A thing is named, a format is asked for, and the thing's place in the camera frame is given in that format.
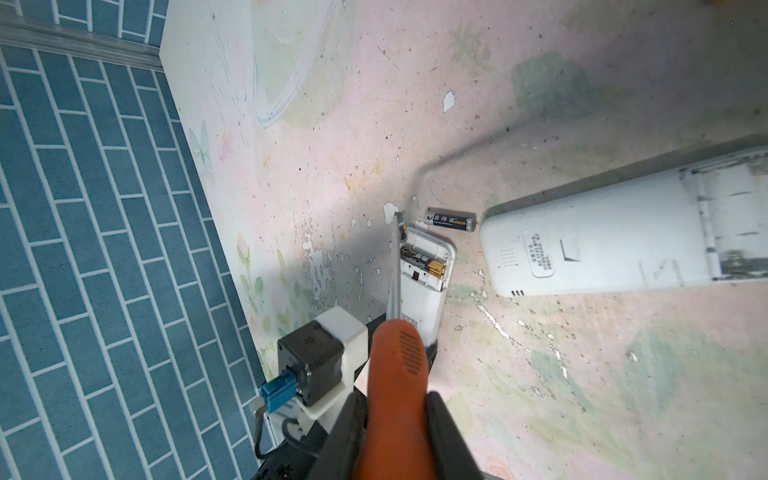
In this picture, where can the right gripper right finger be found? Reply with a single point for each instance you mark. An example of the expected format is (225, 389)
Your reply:
(451, 456)

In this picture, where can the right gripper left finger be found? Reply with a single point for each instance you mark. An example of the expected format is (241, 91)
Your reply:
(339, 454)

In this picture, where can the orange handled screwdriver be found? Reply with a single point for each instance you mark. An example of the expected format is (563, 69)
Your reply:
(396, 443)

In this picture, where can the black AAA battery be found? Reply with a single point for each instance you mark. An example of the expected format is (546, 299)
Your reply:
(415, 258)

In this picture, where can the white remote control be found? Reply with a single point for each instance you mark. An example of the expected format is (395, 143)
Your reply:
(414, 295)
(688, 226)

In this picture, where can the dark grey AAA battery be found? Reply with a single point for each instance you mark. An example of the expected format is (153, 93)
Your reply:
(451, 219)

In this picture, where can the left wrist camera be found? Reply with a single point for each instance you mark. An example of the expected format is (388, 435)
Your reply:
(317, 365)

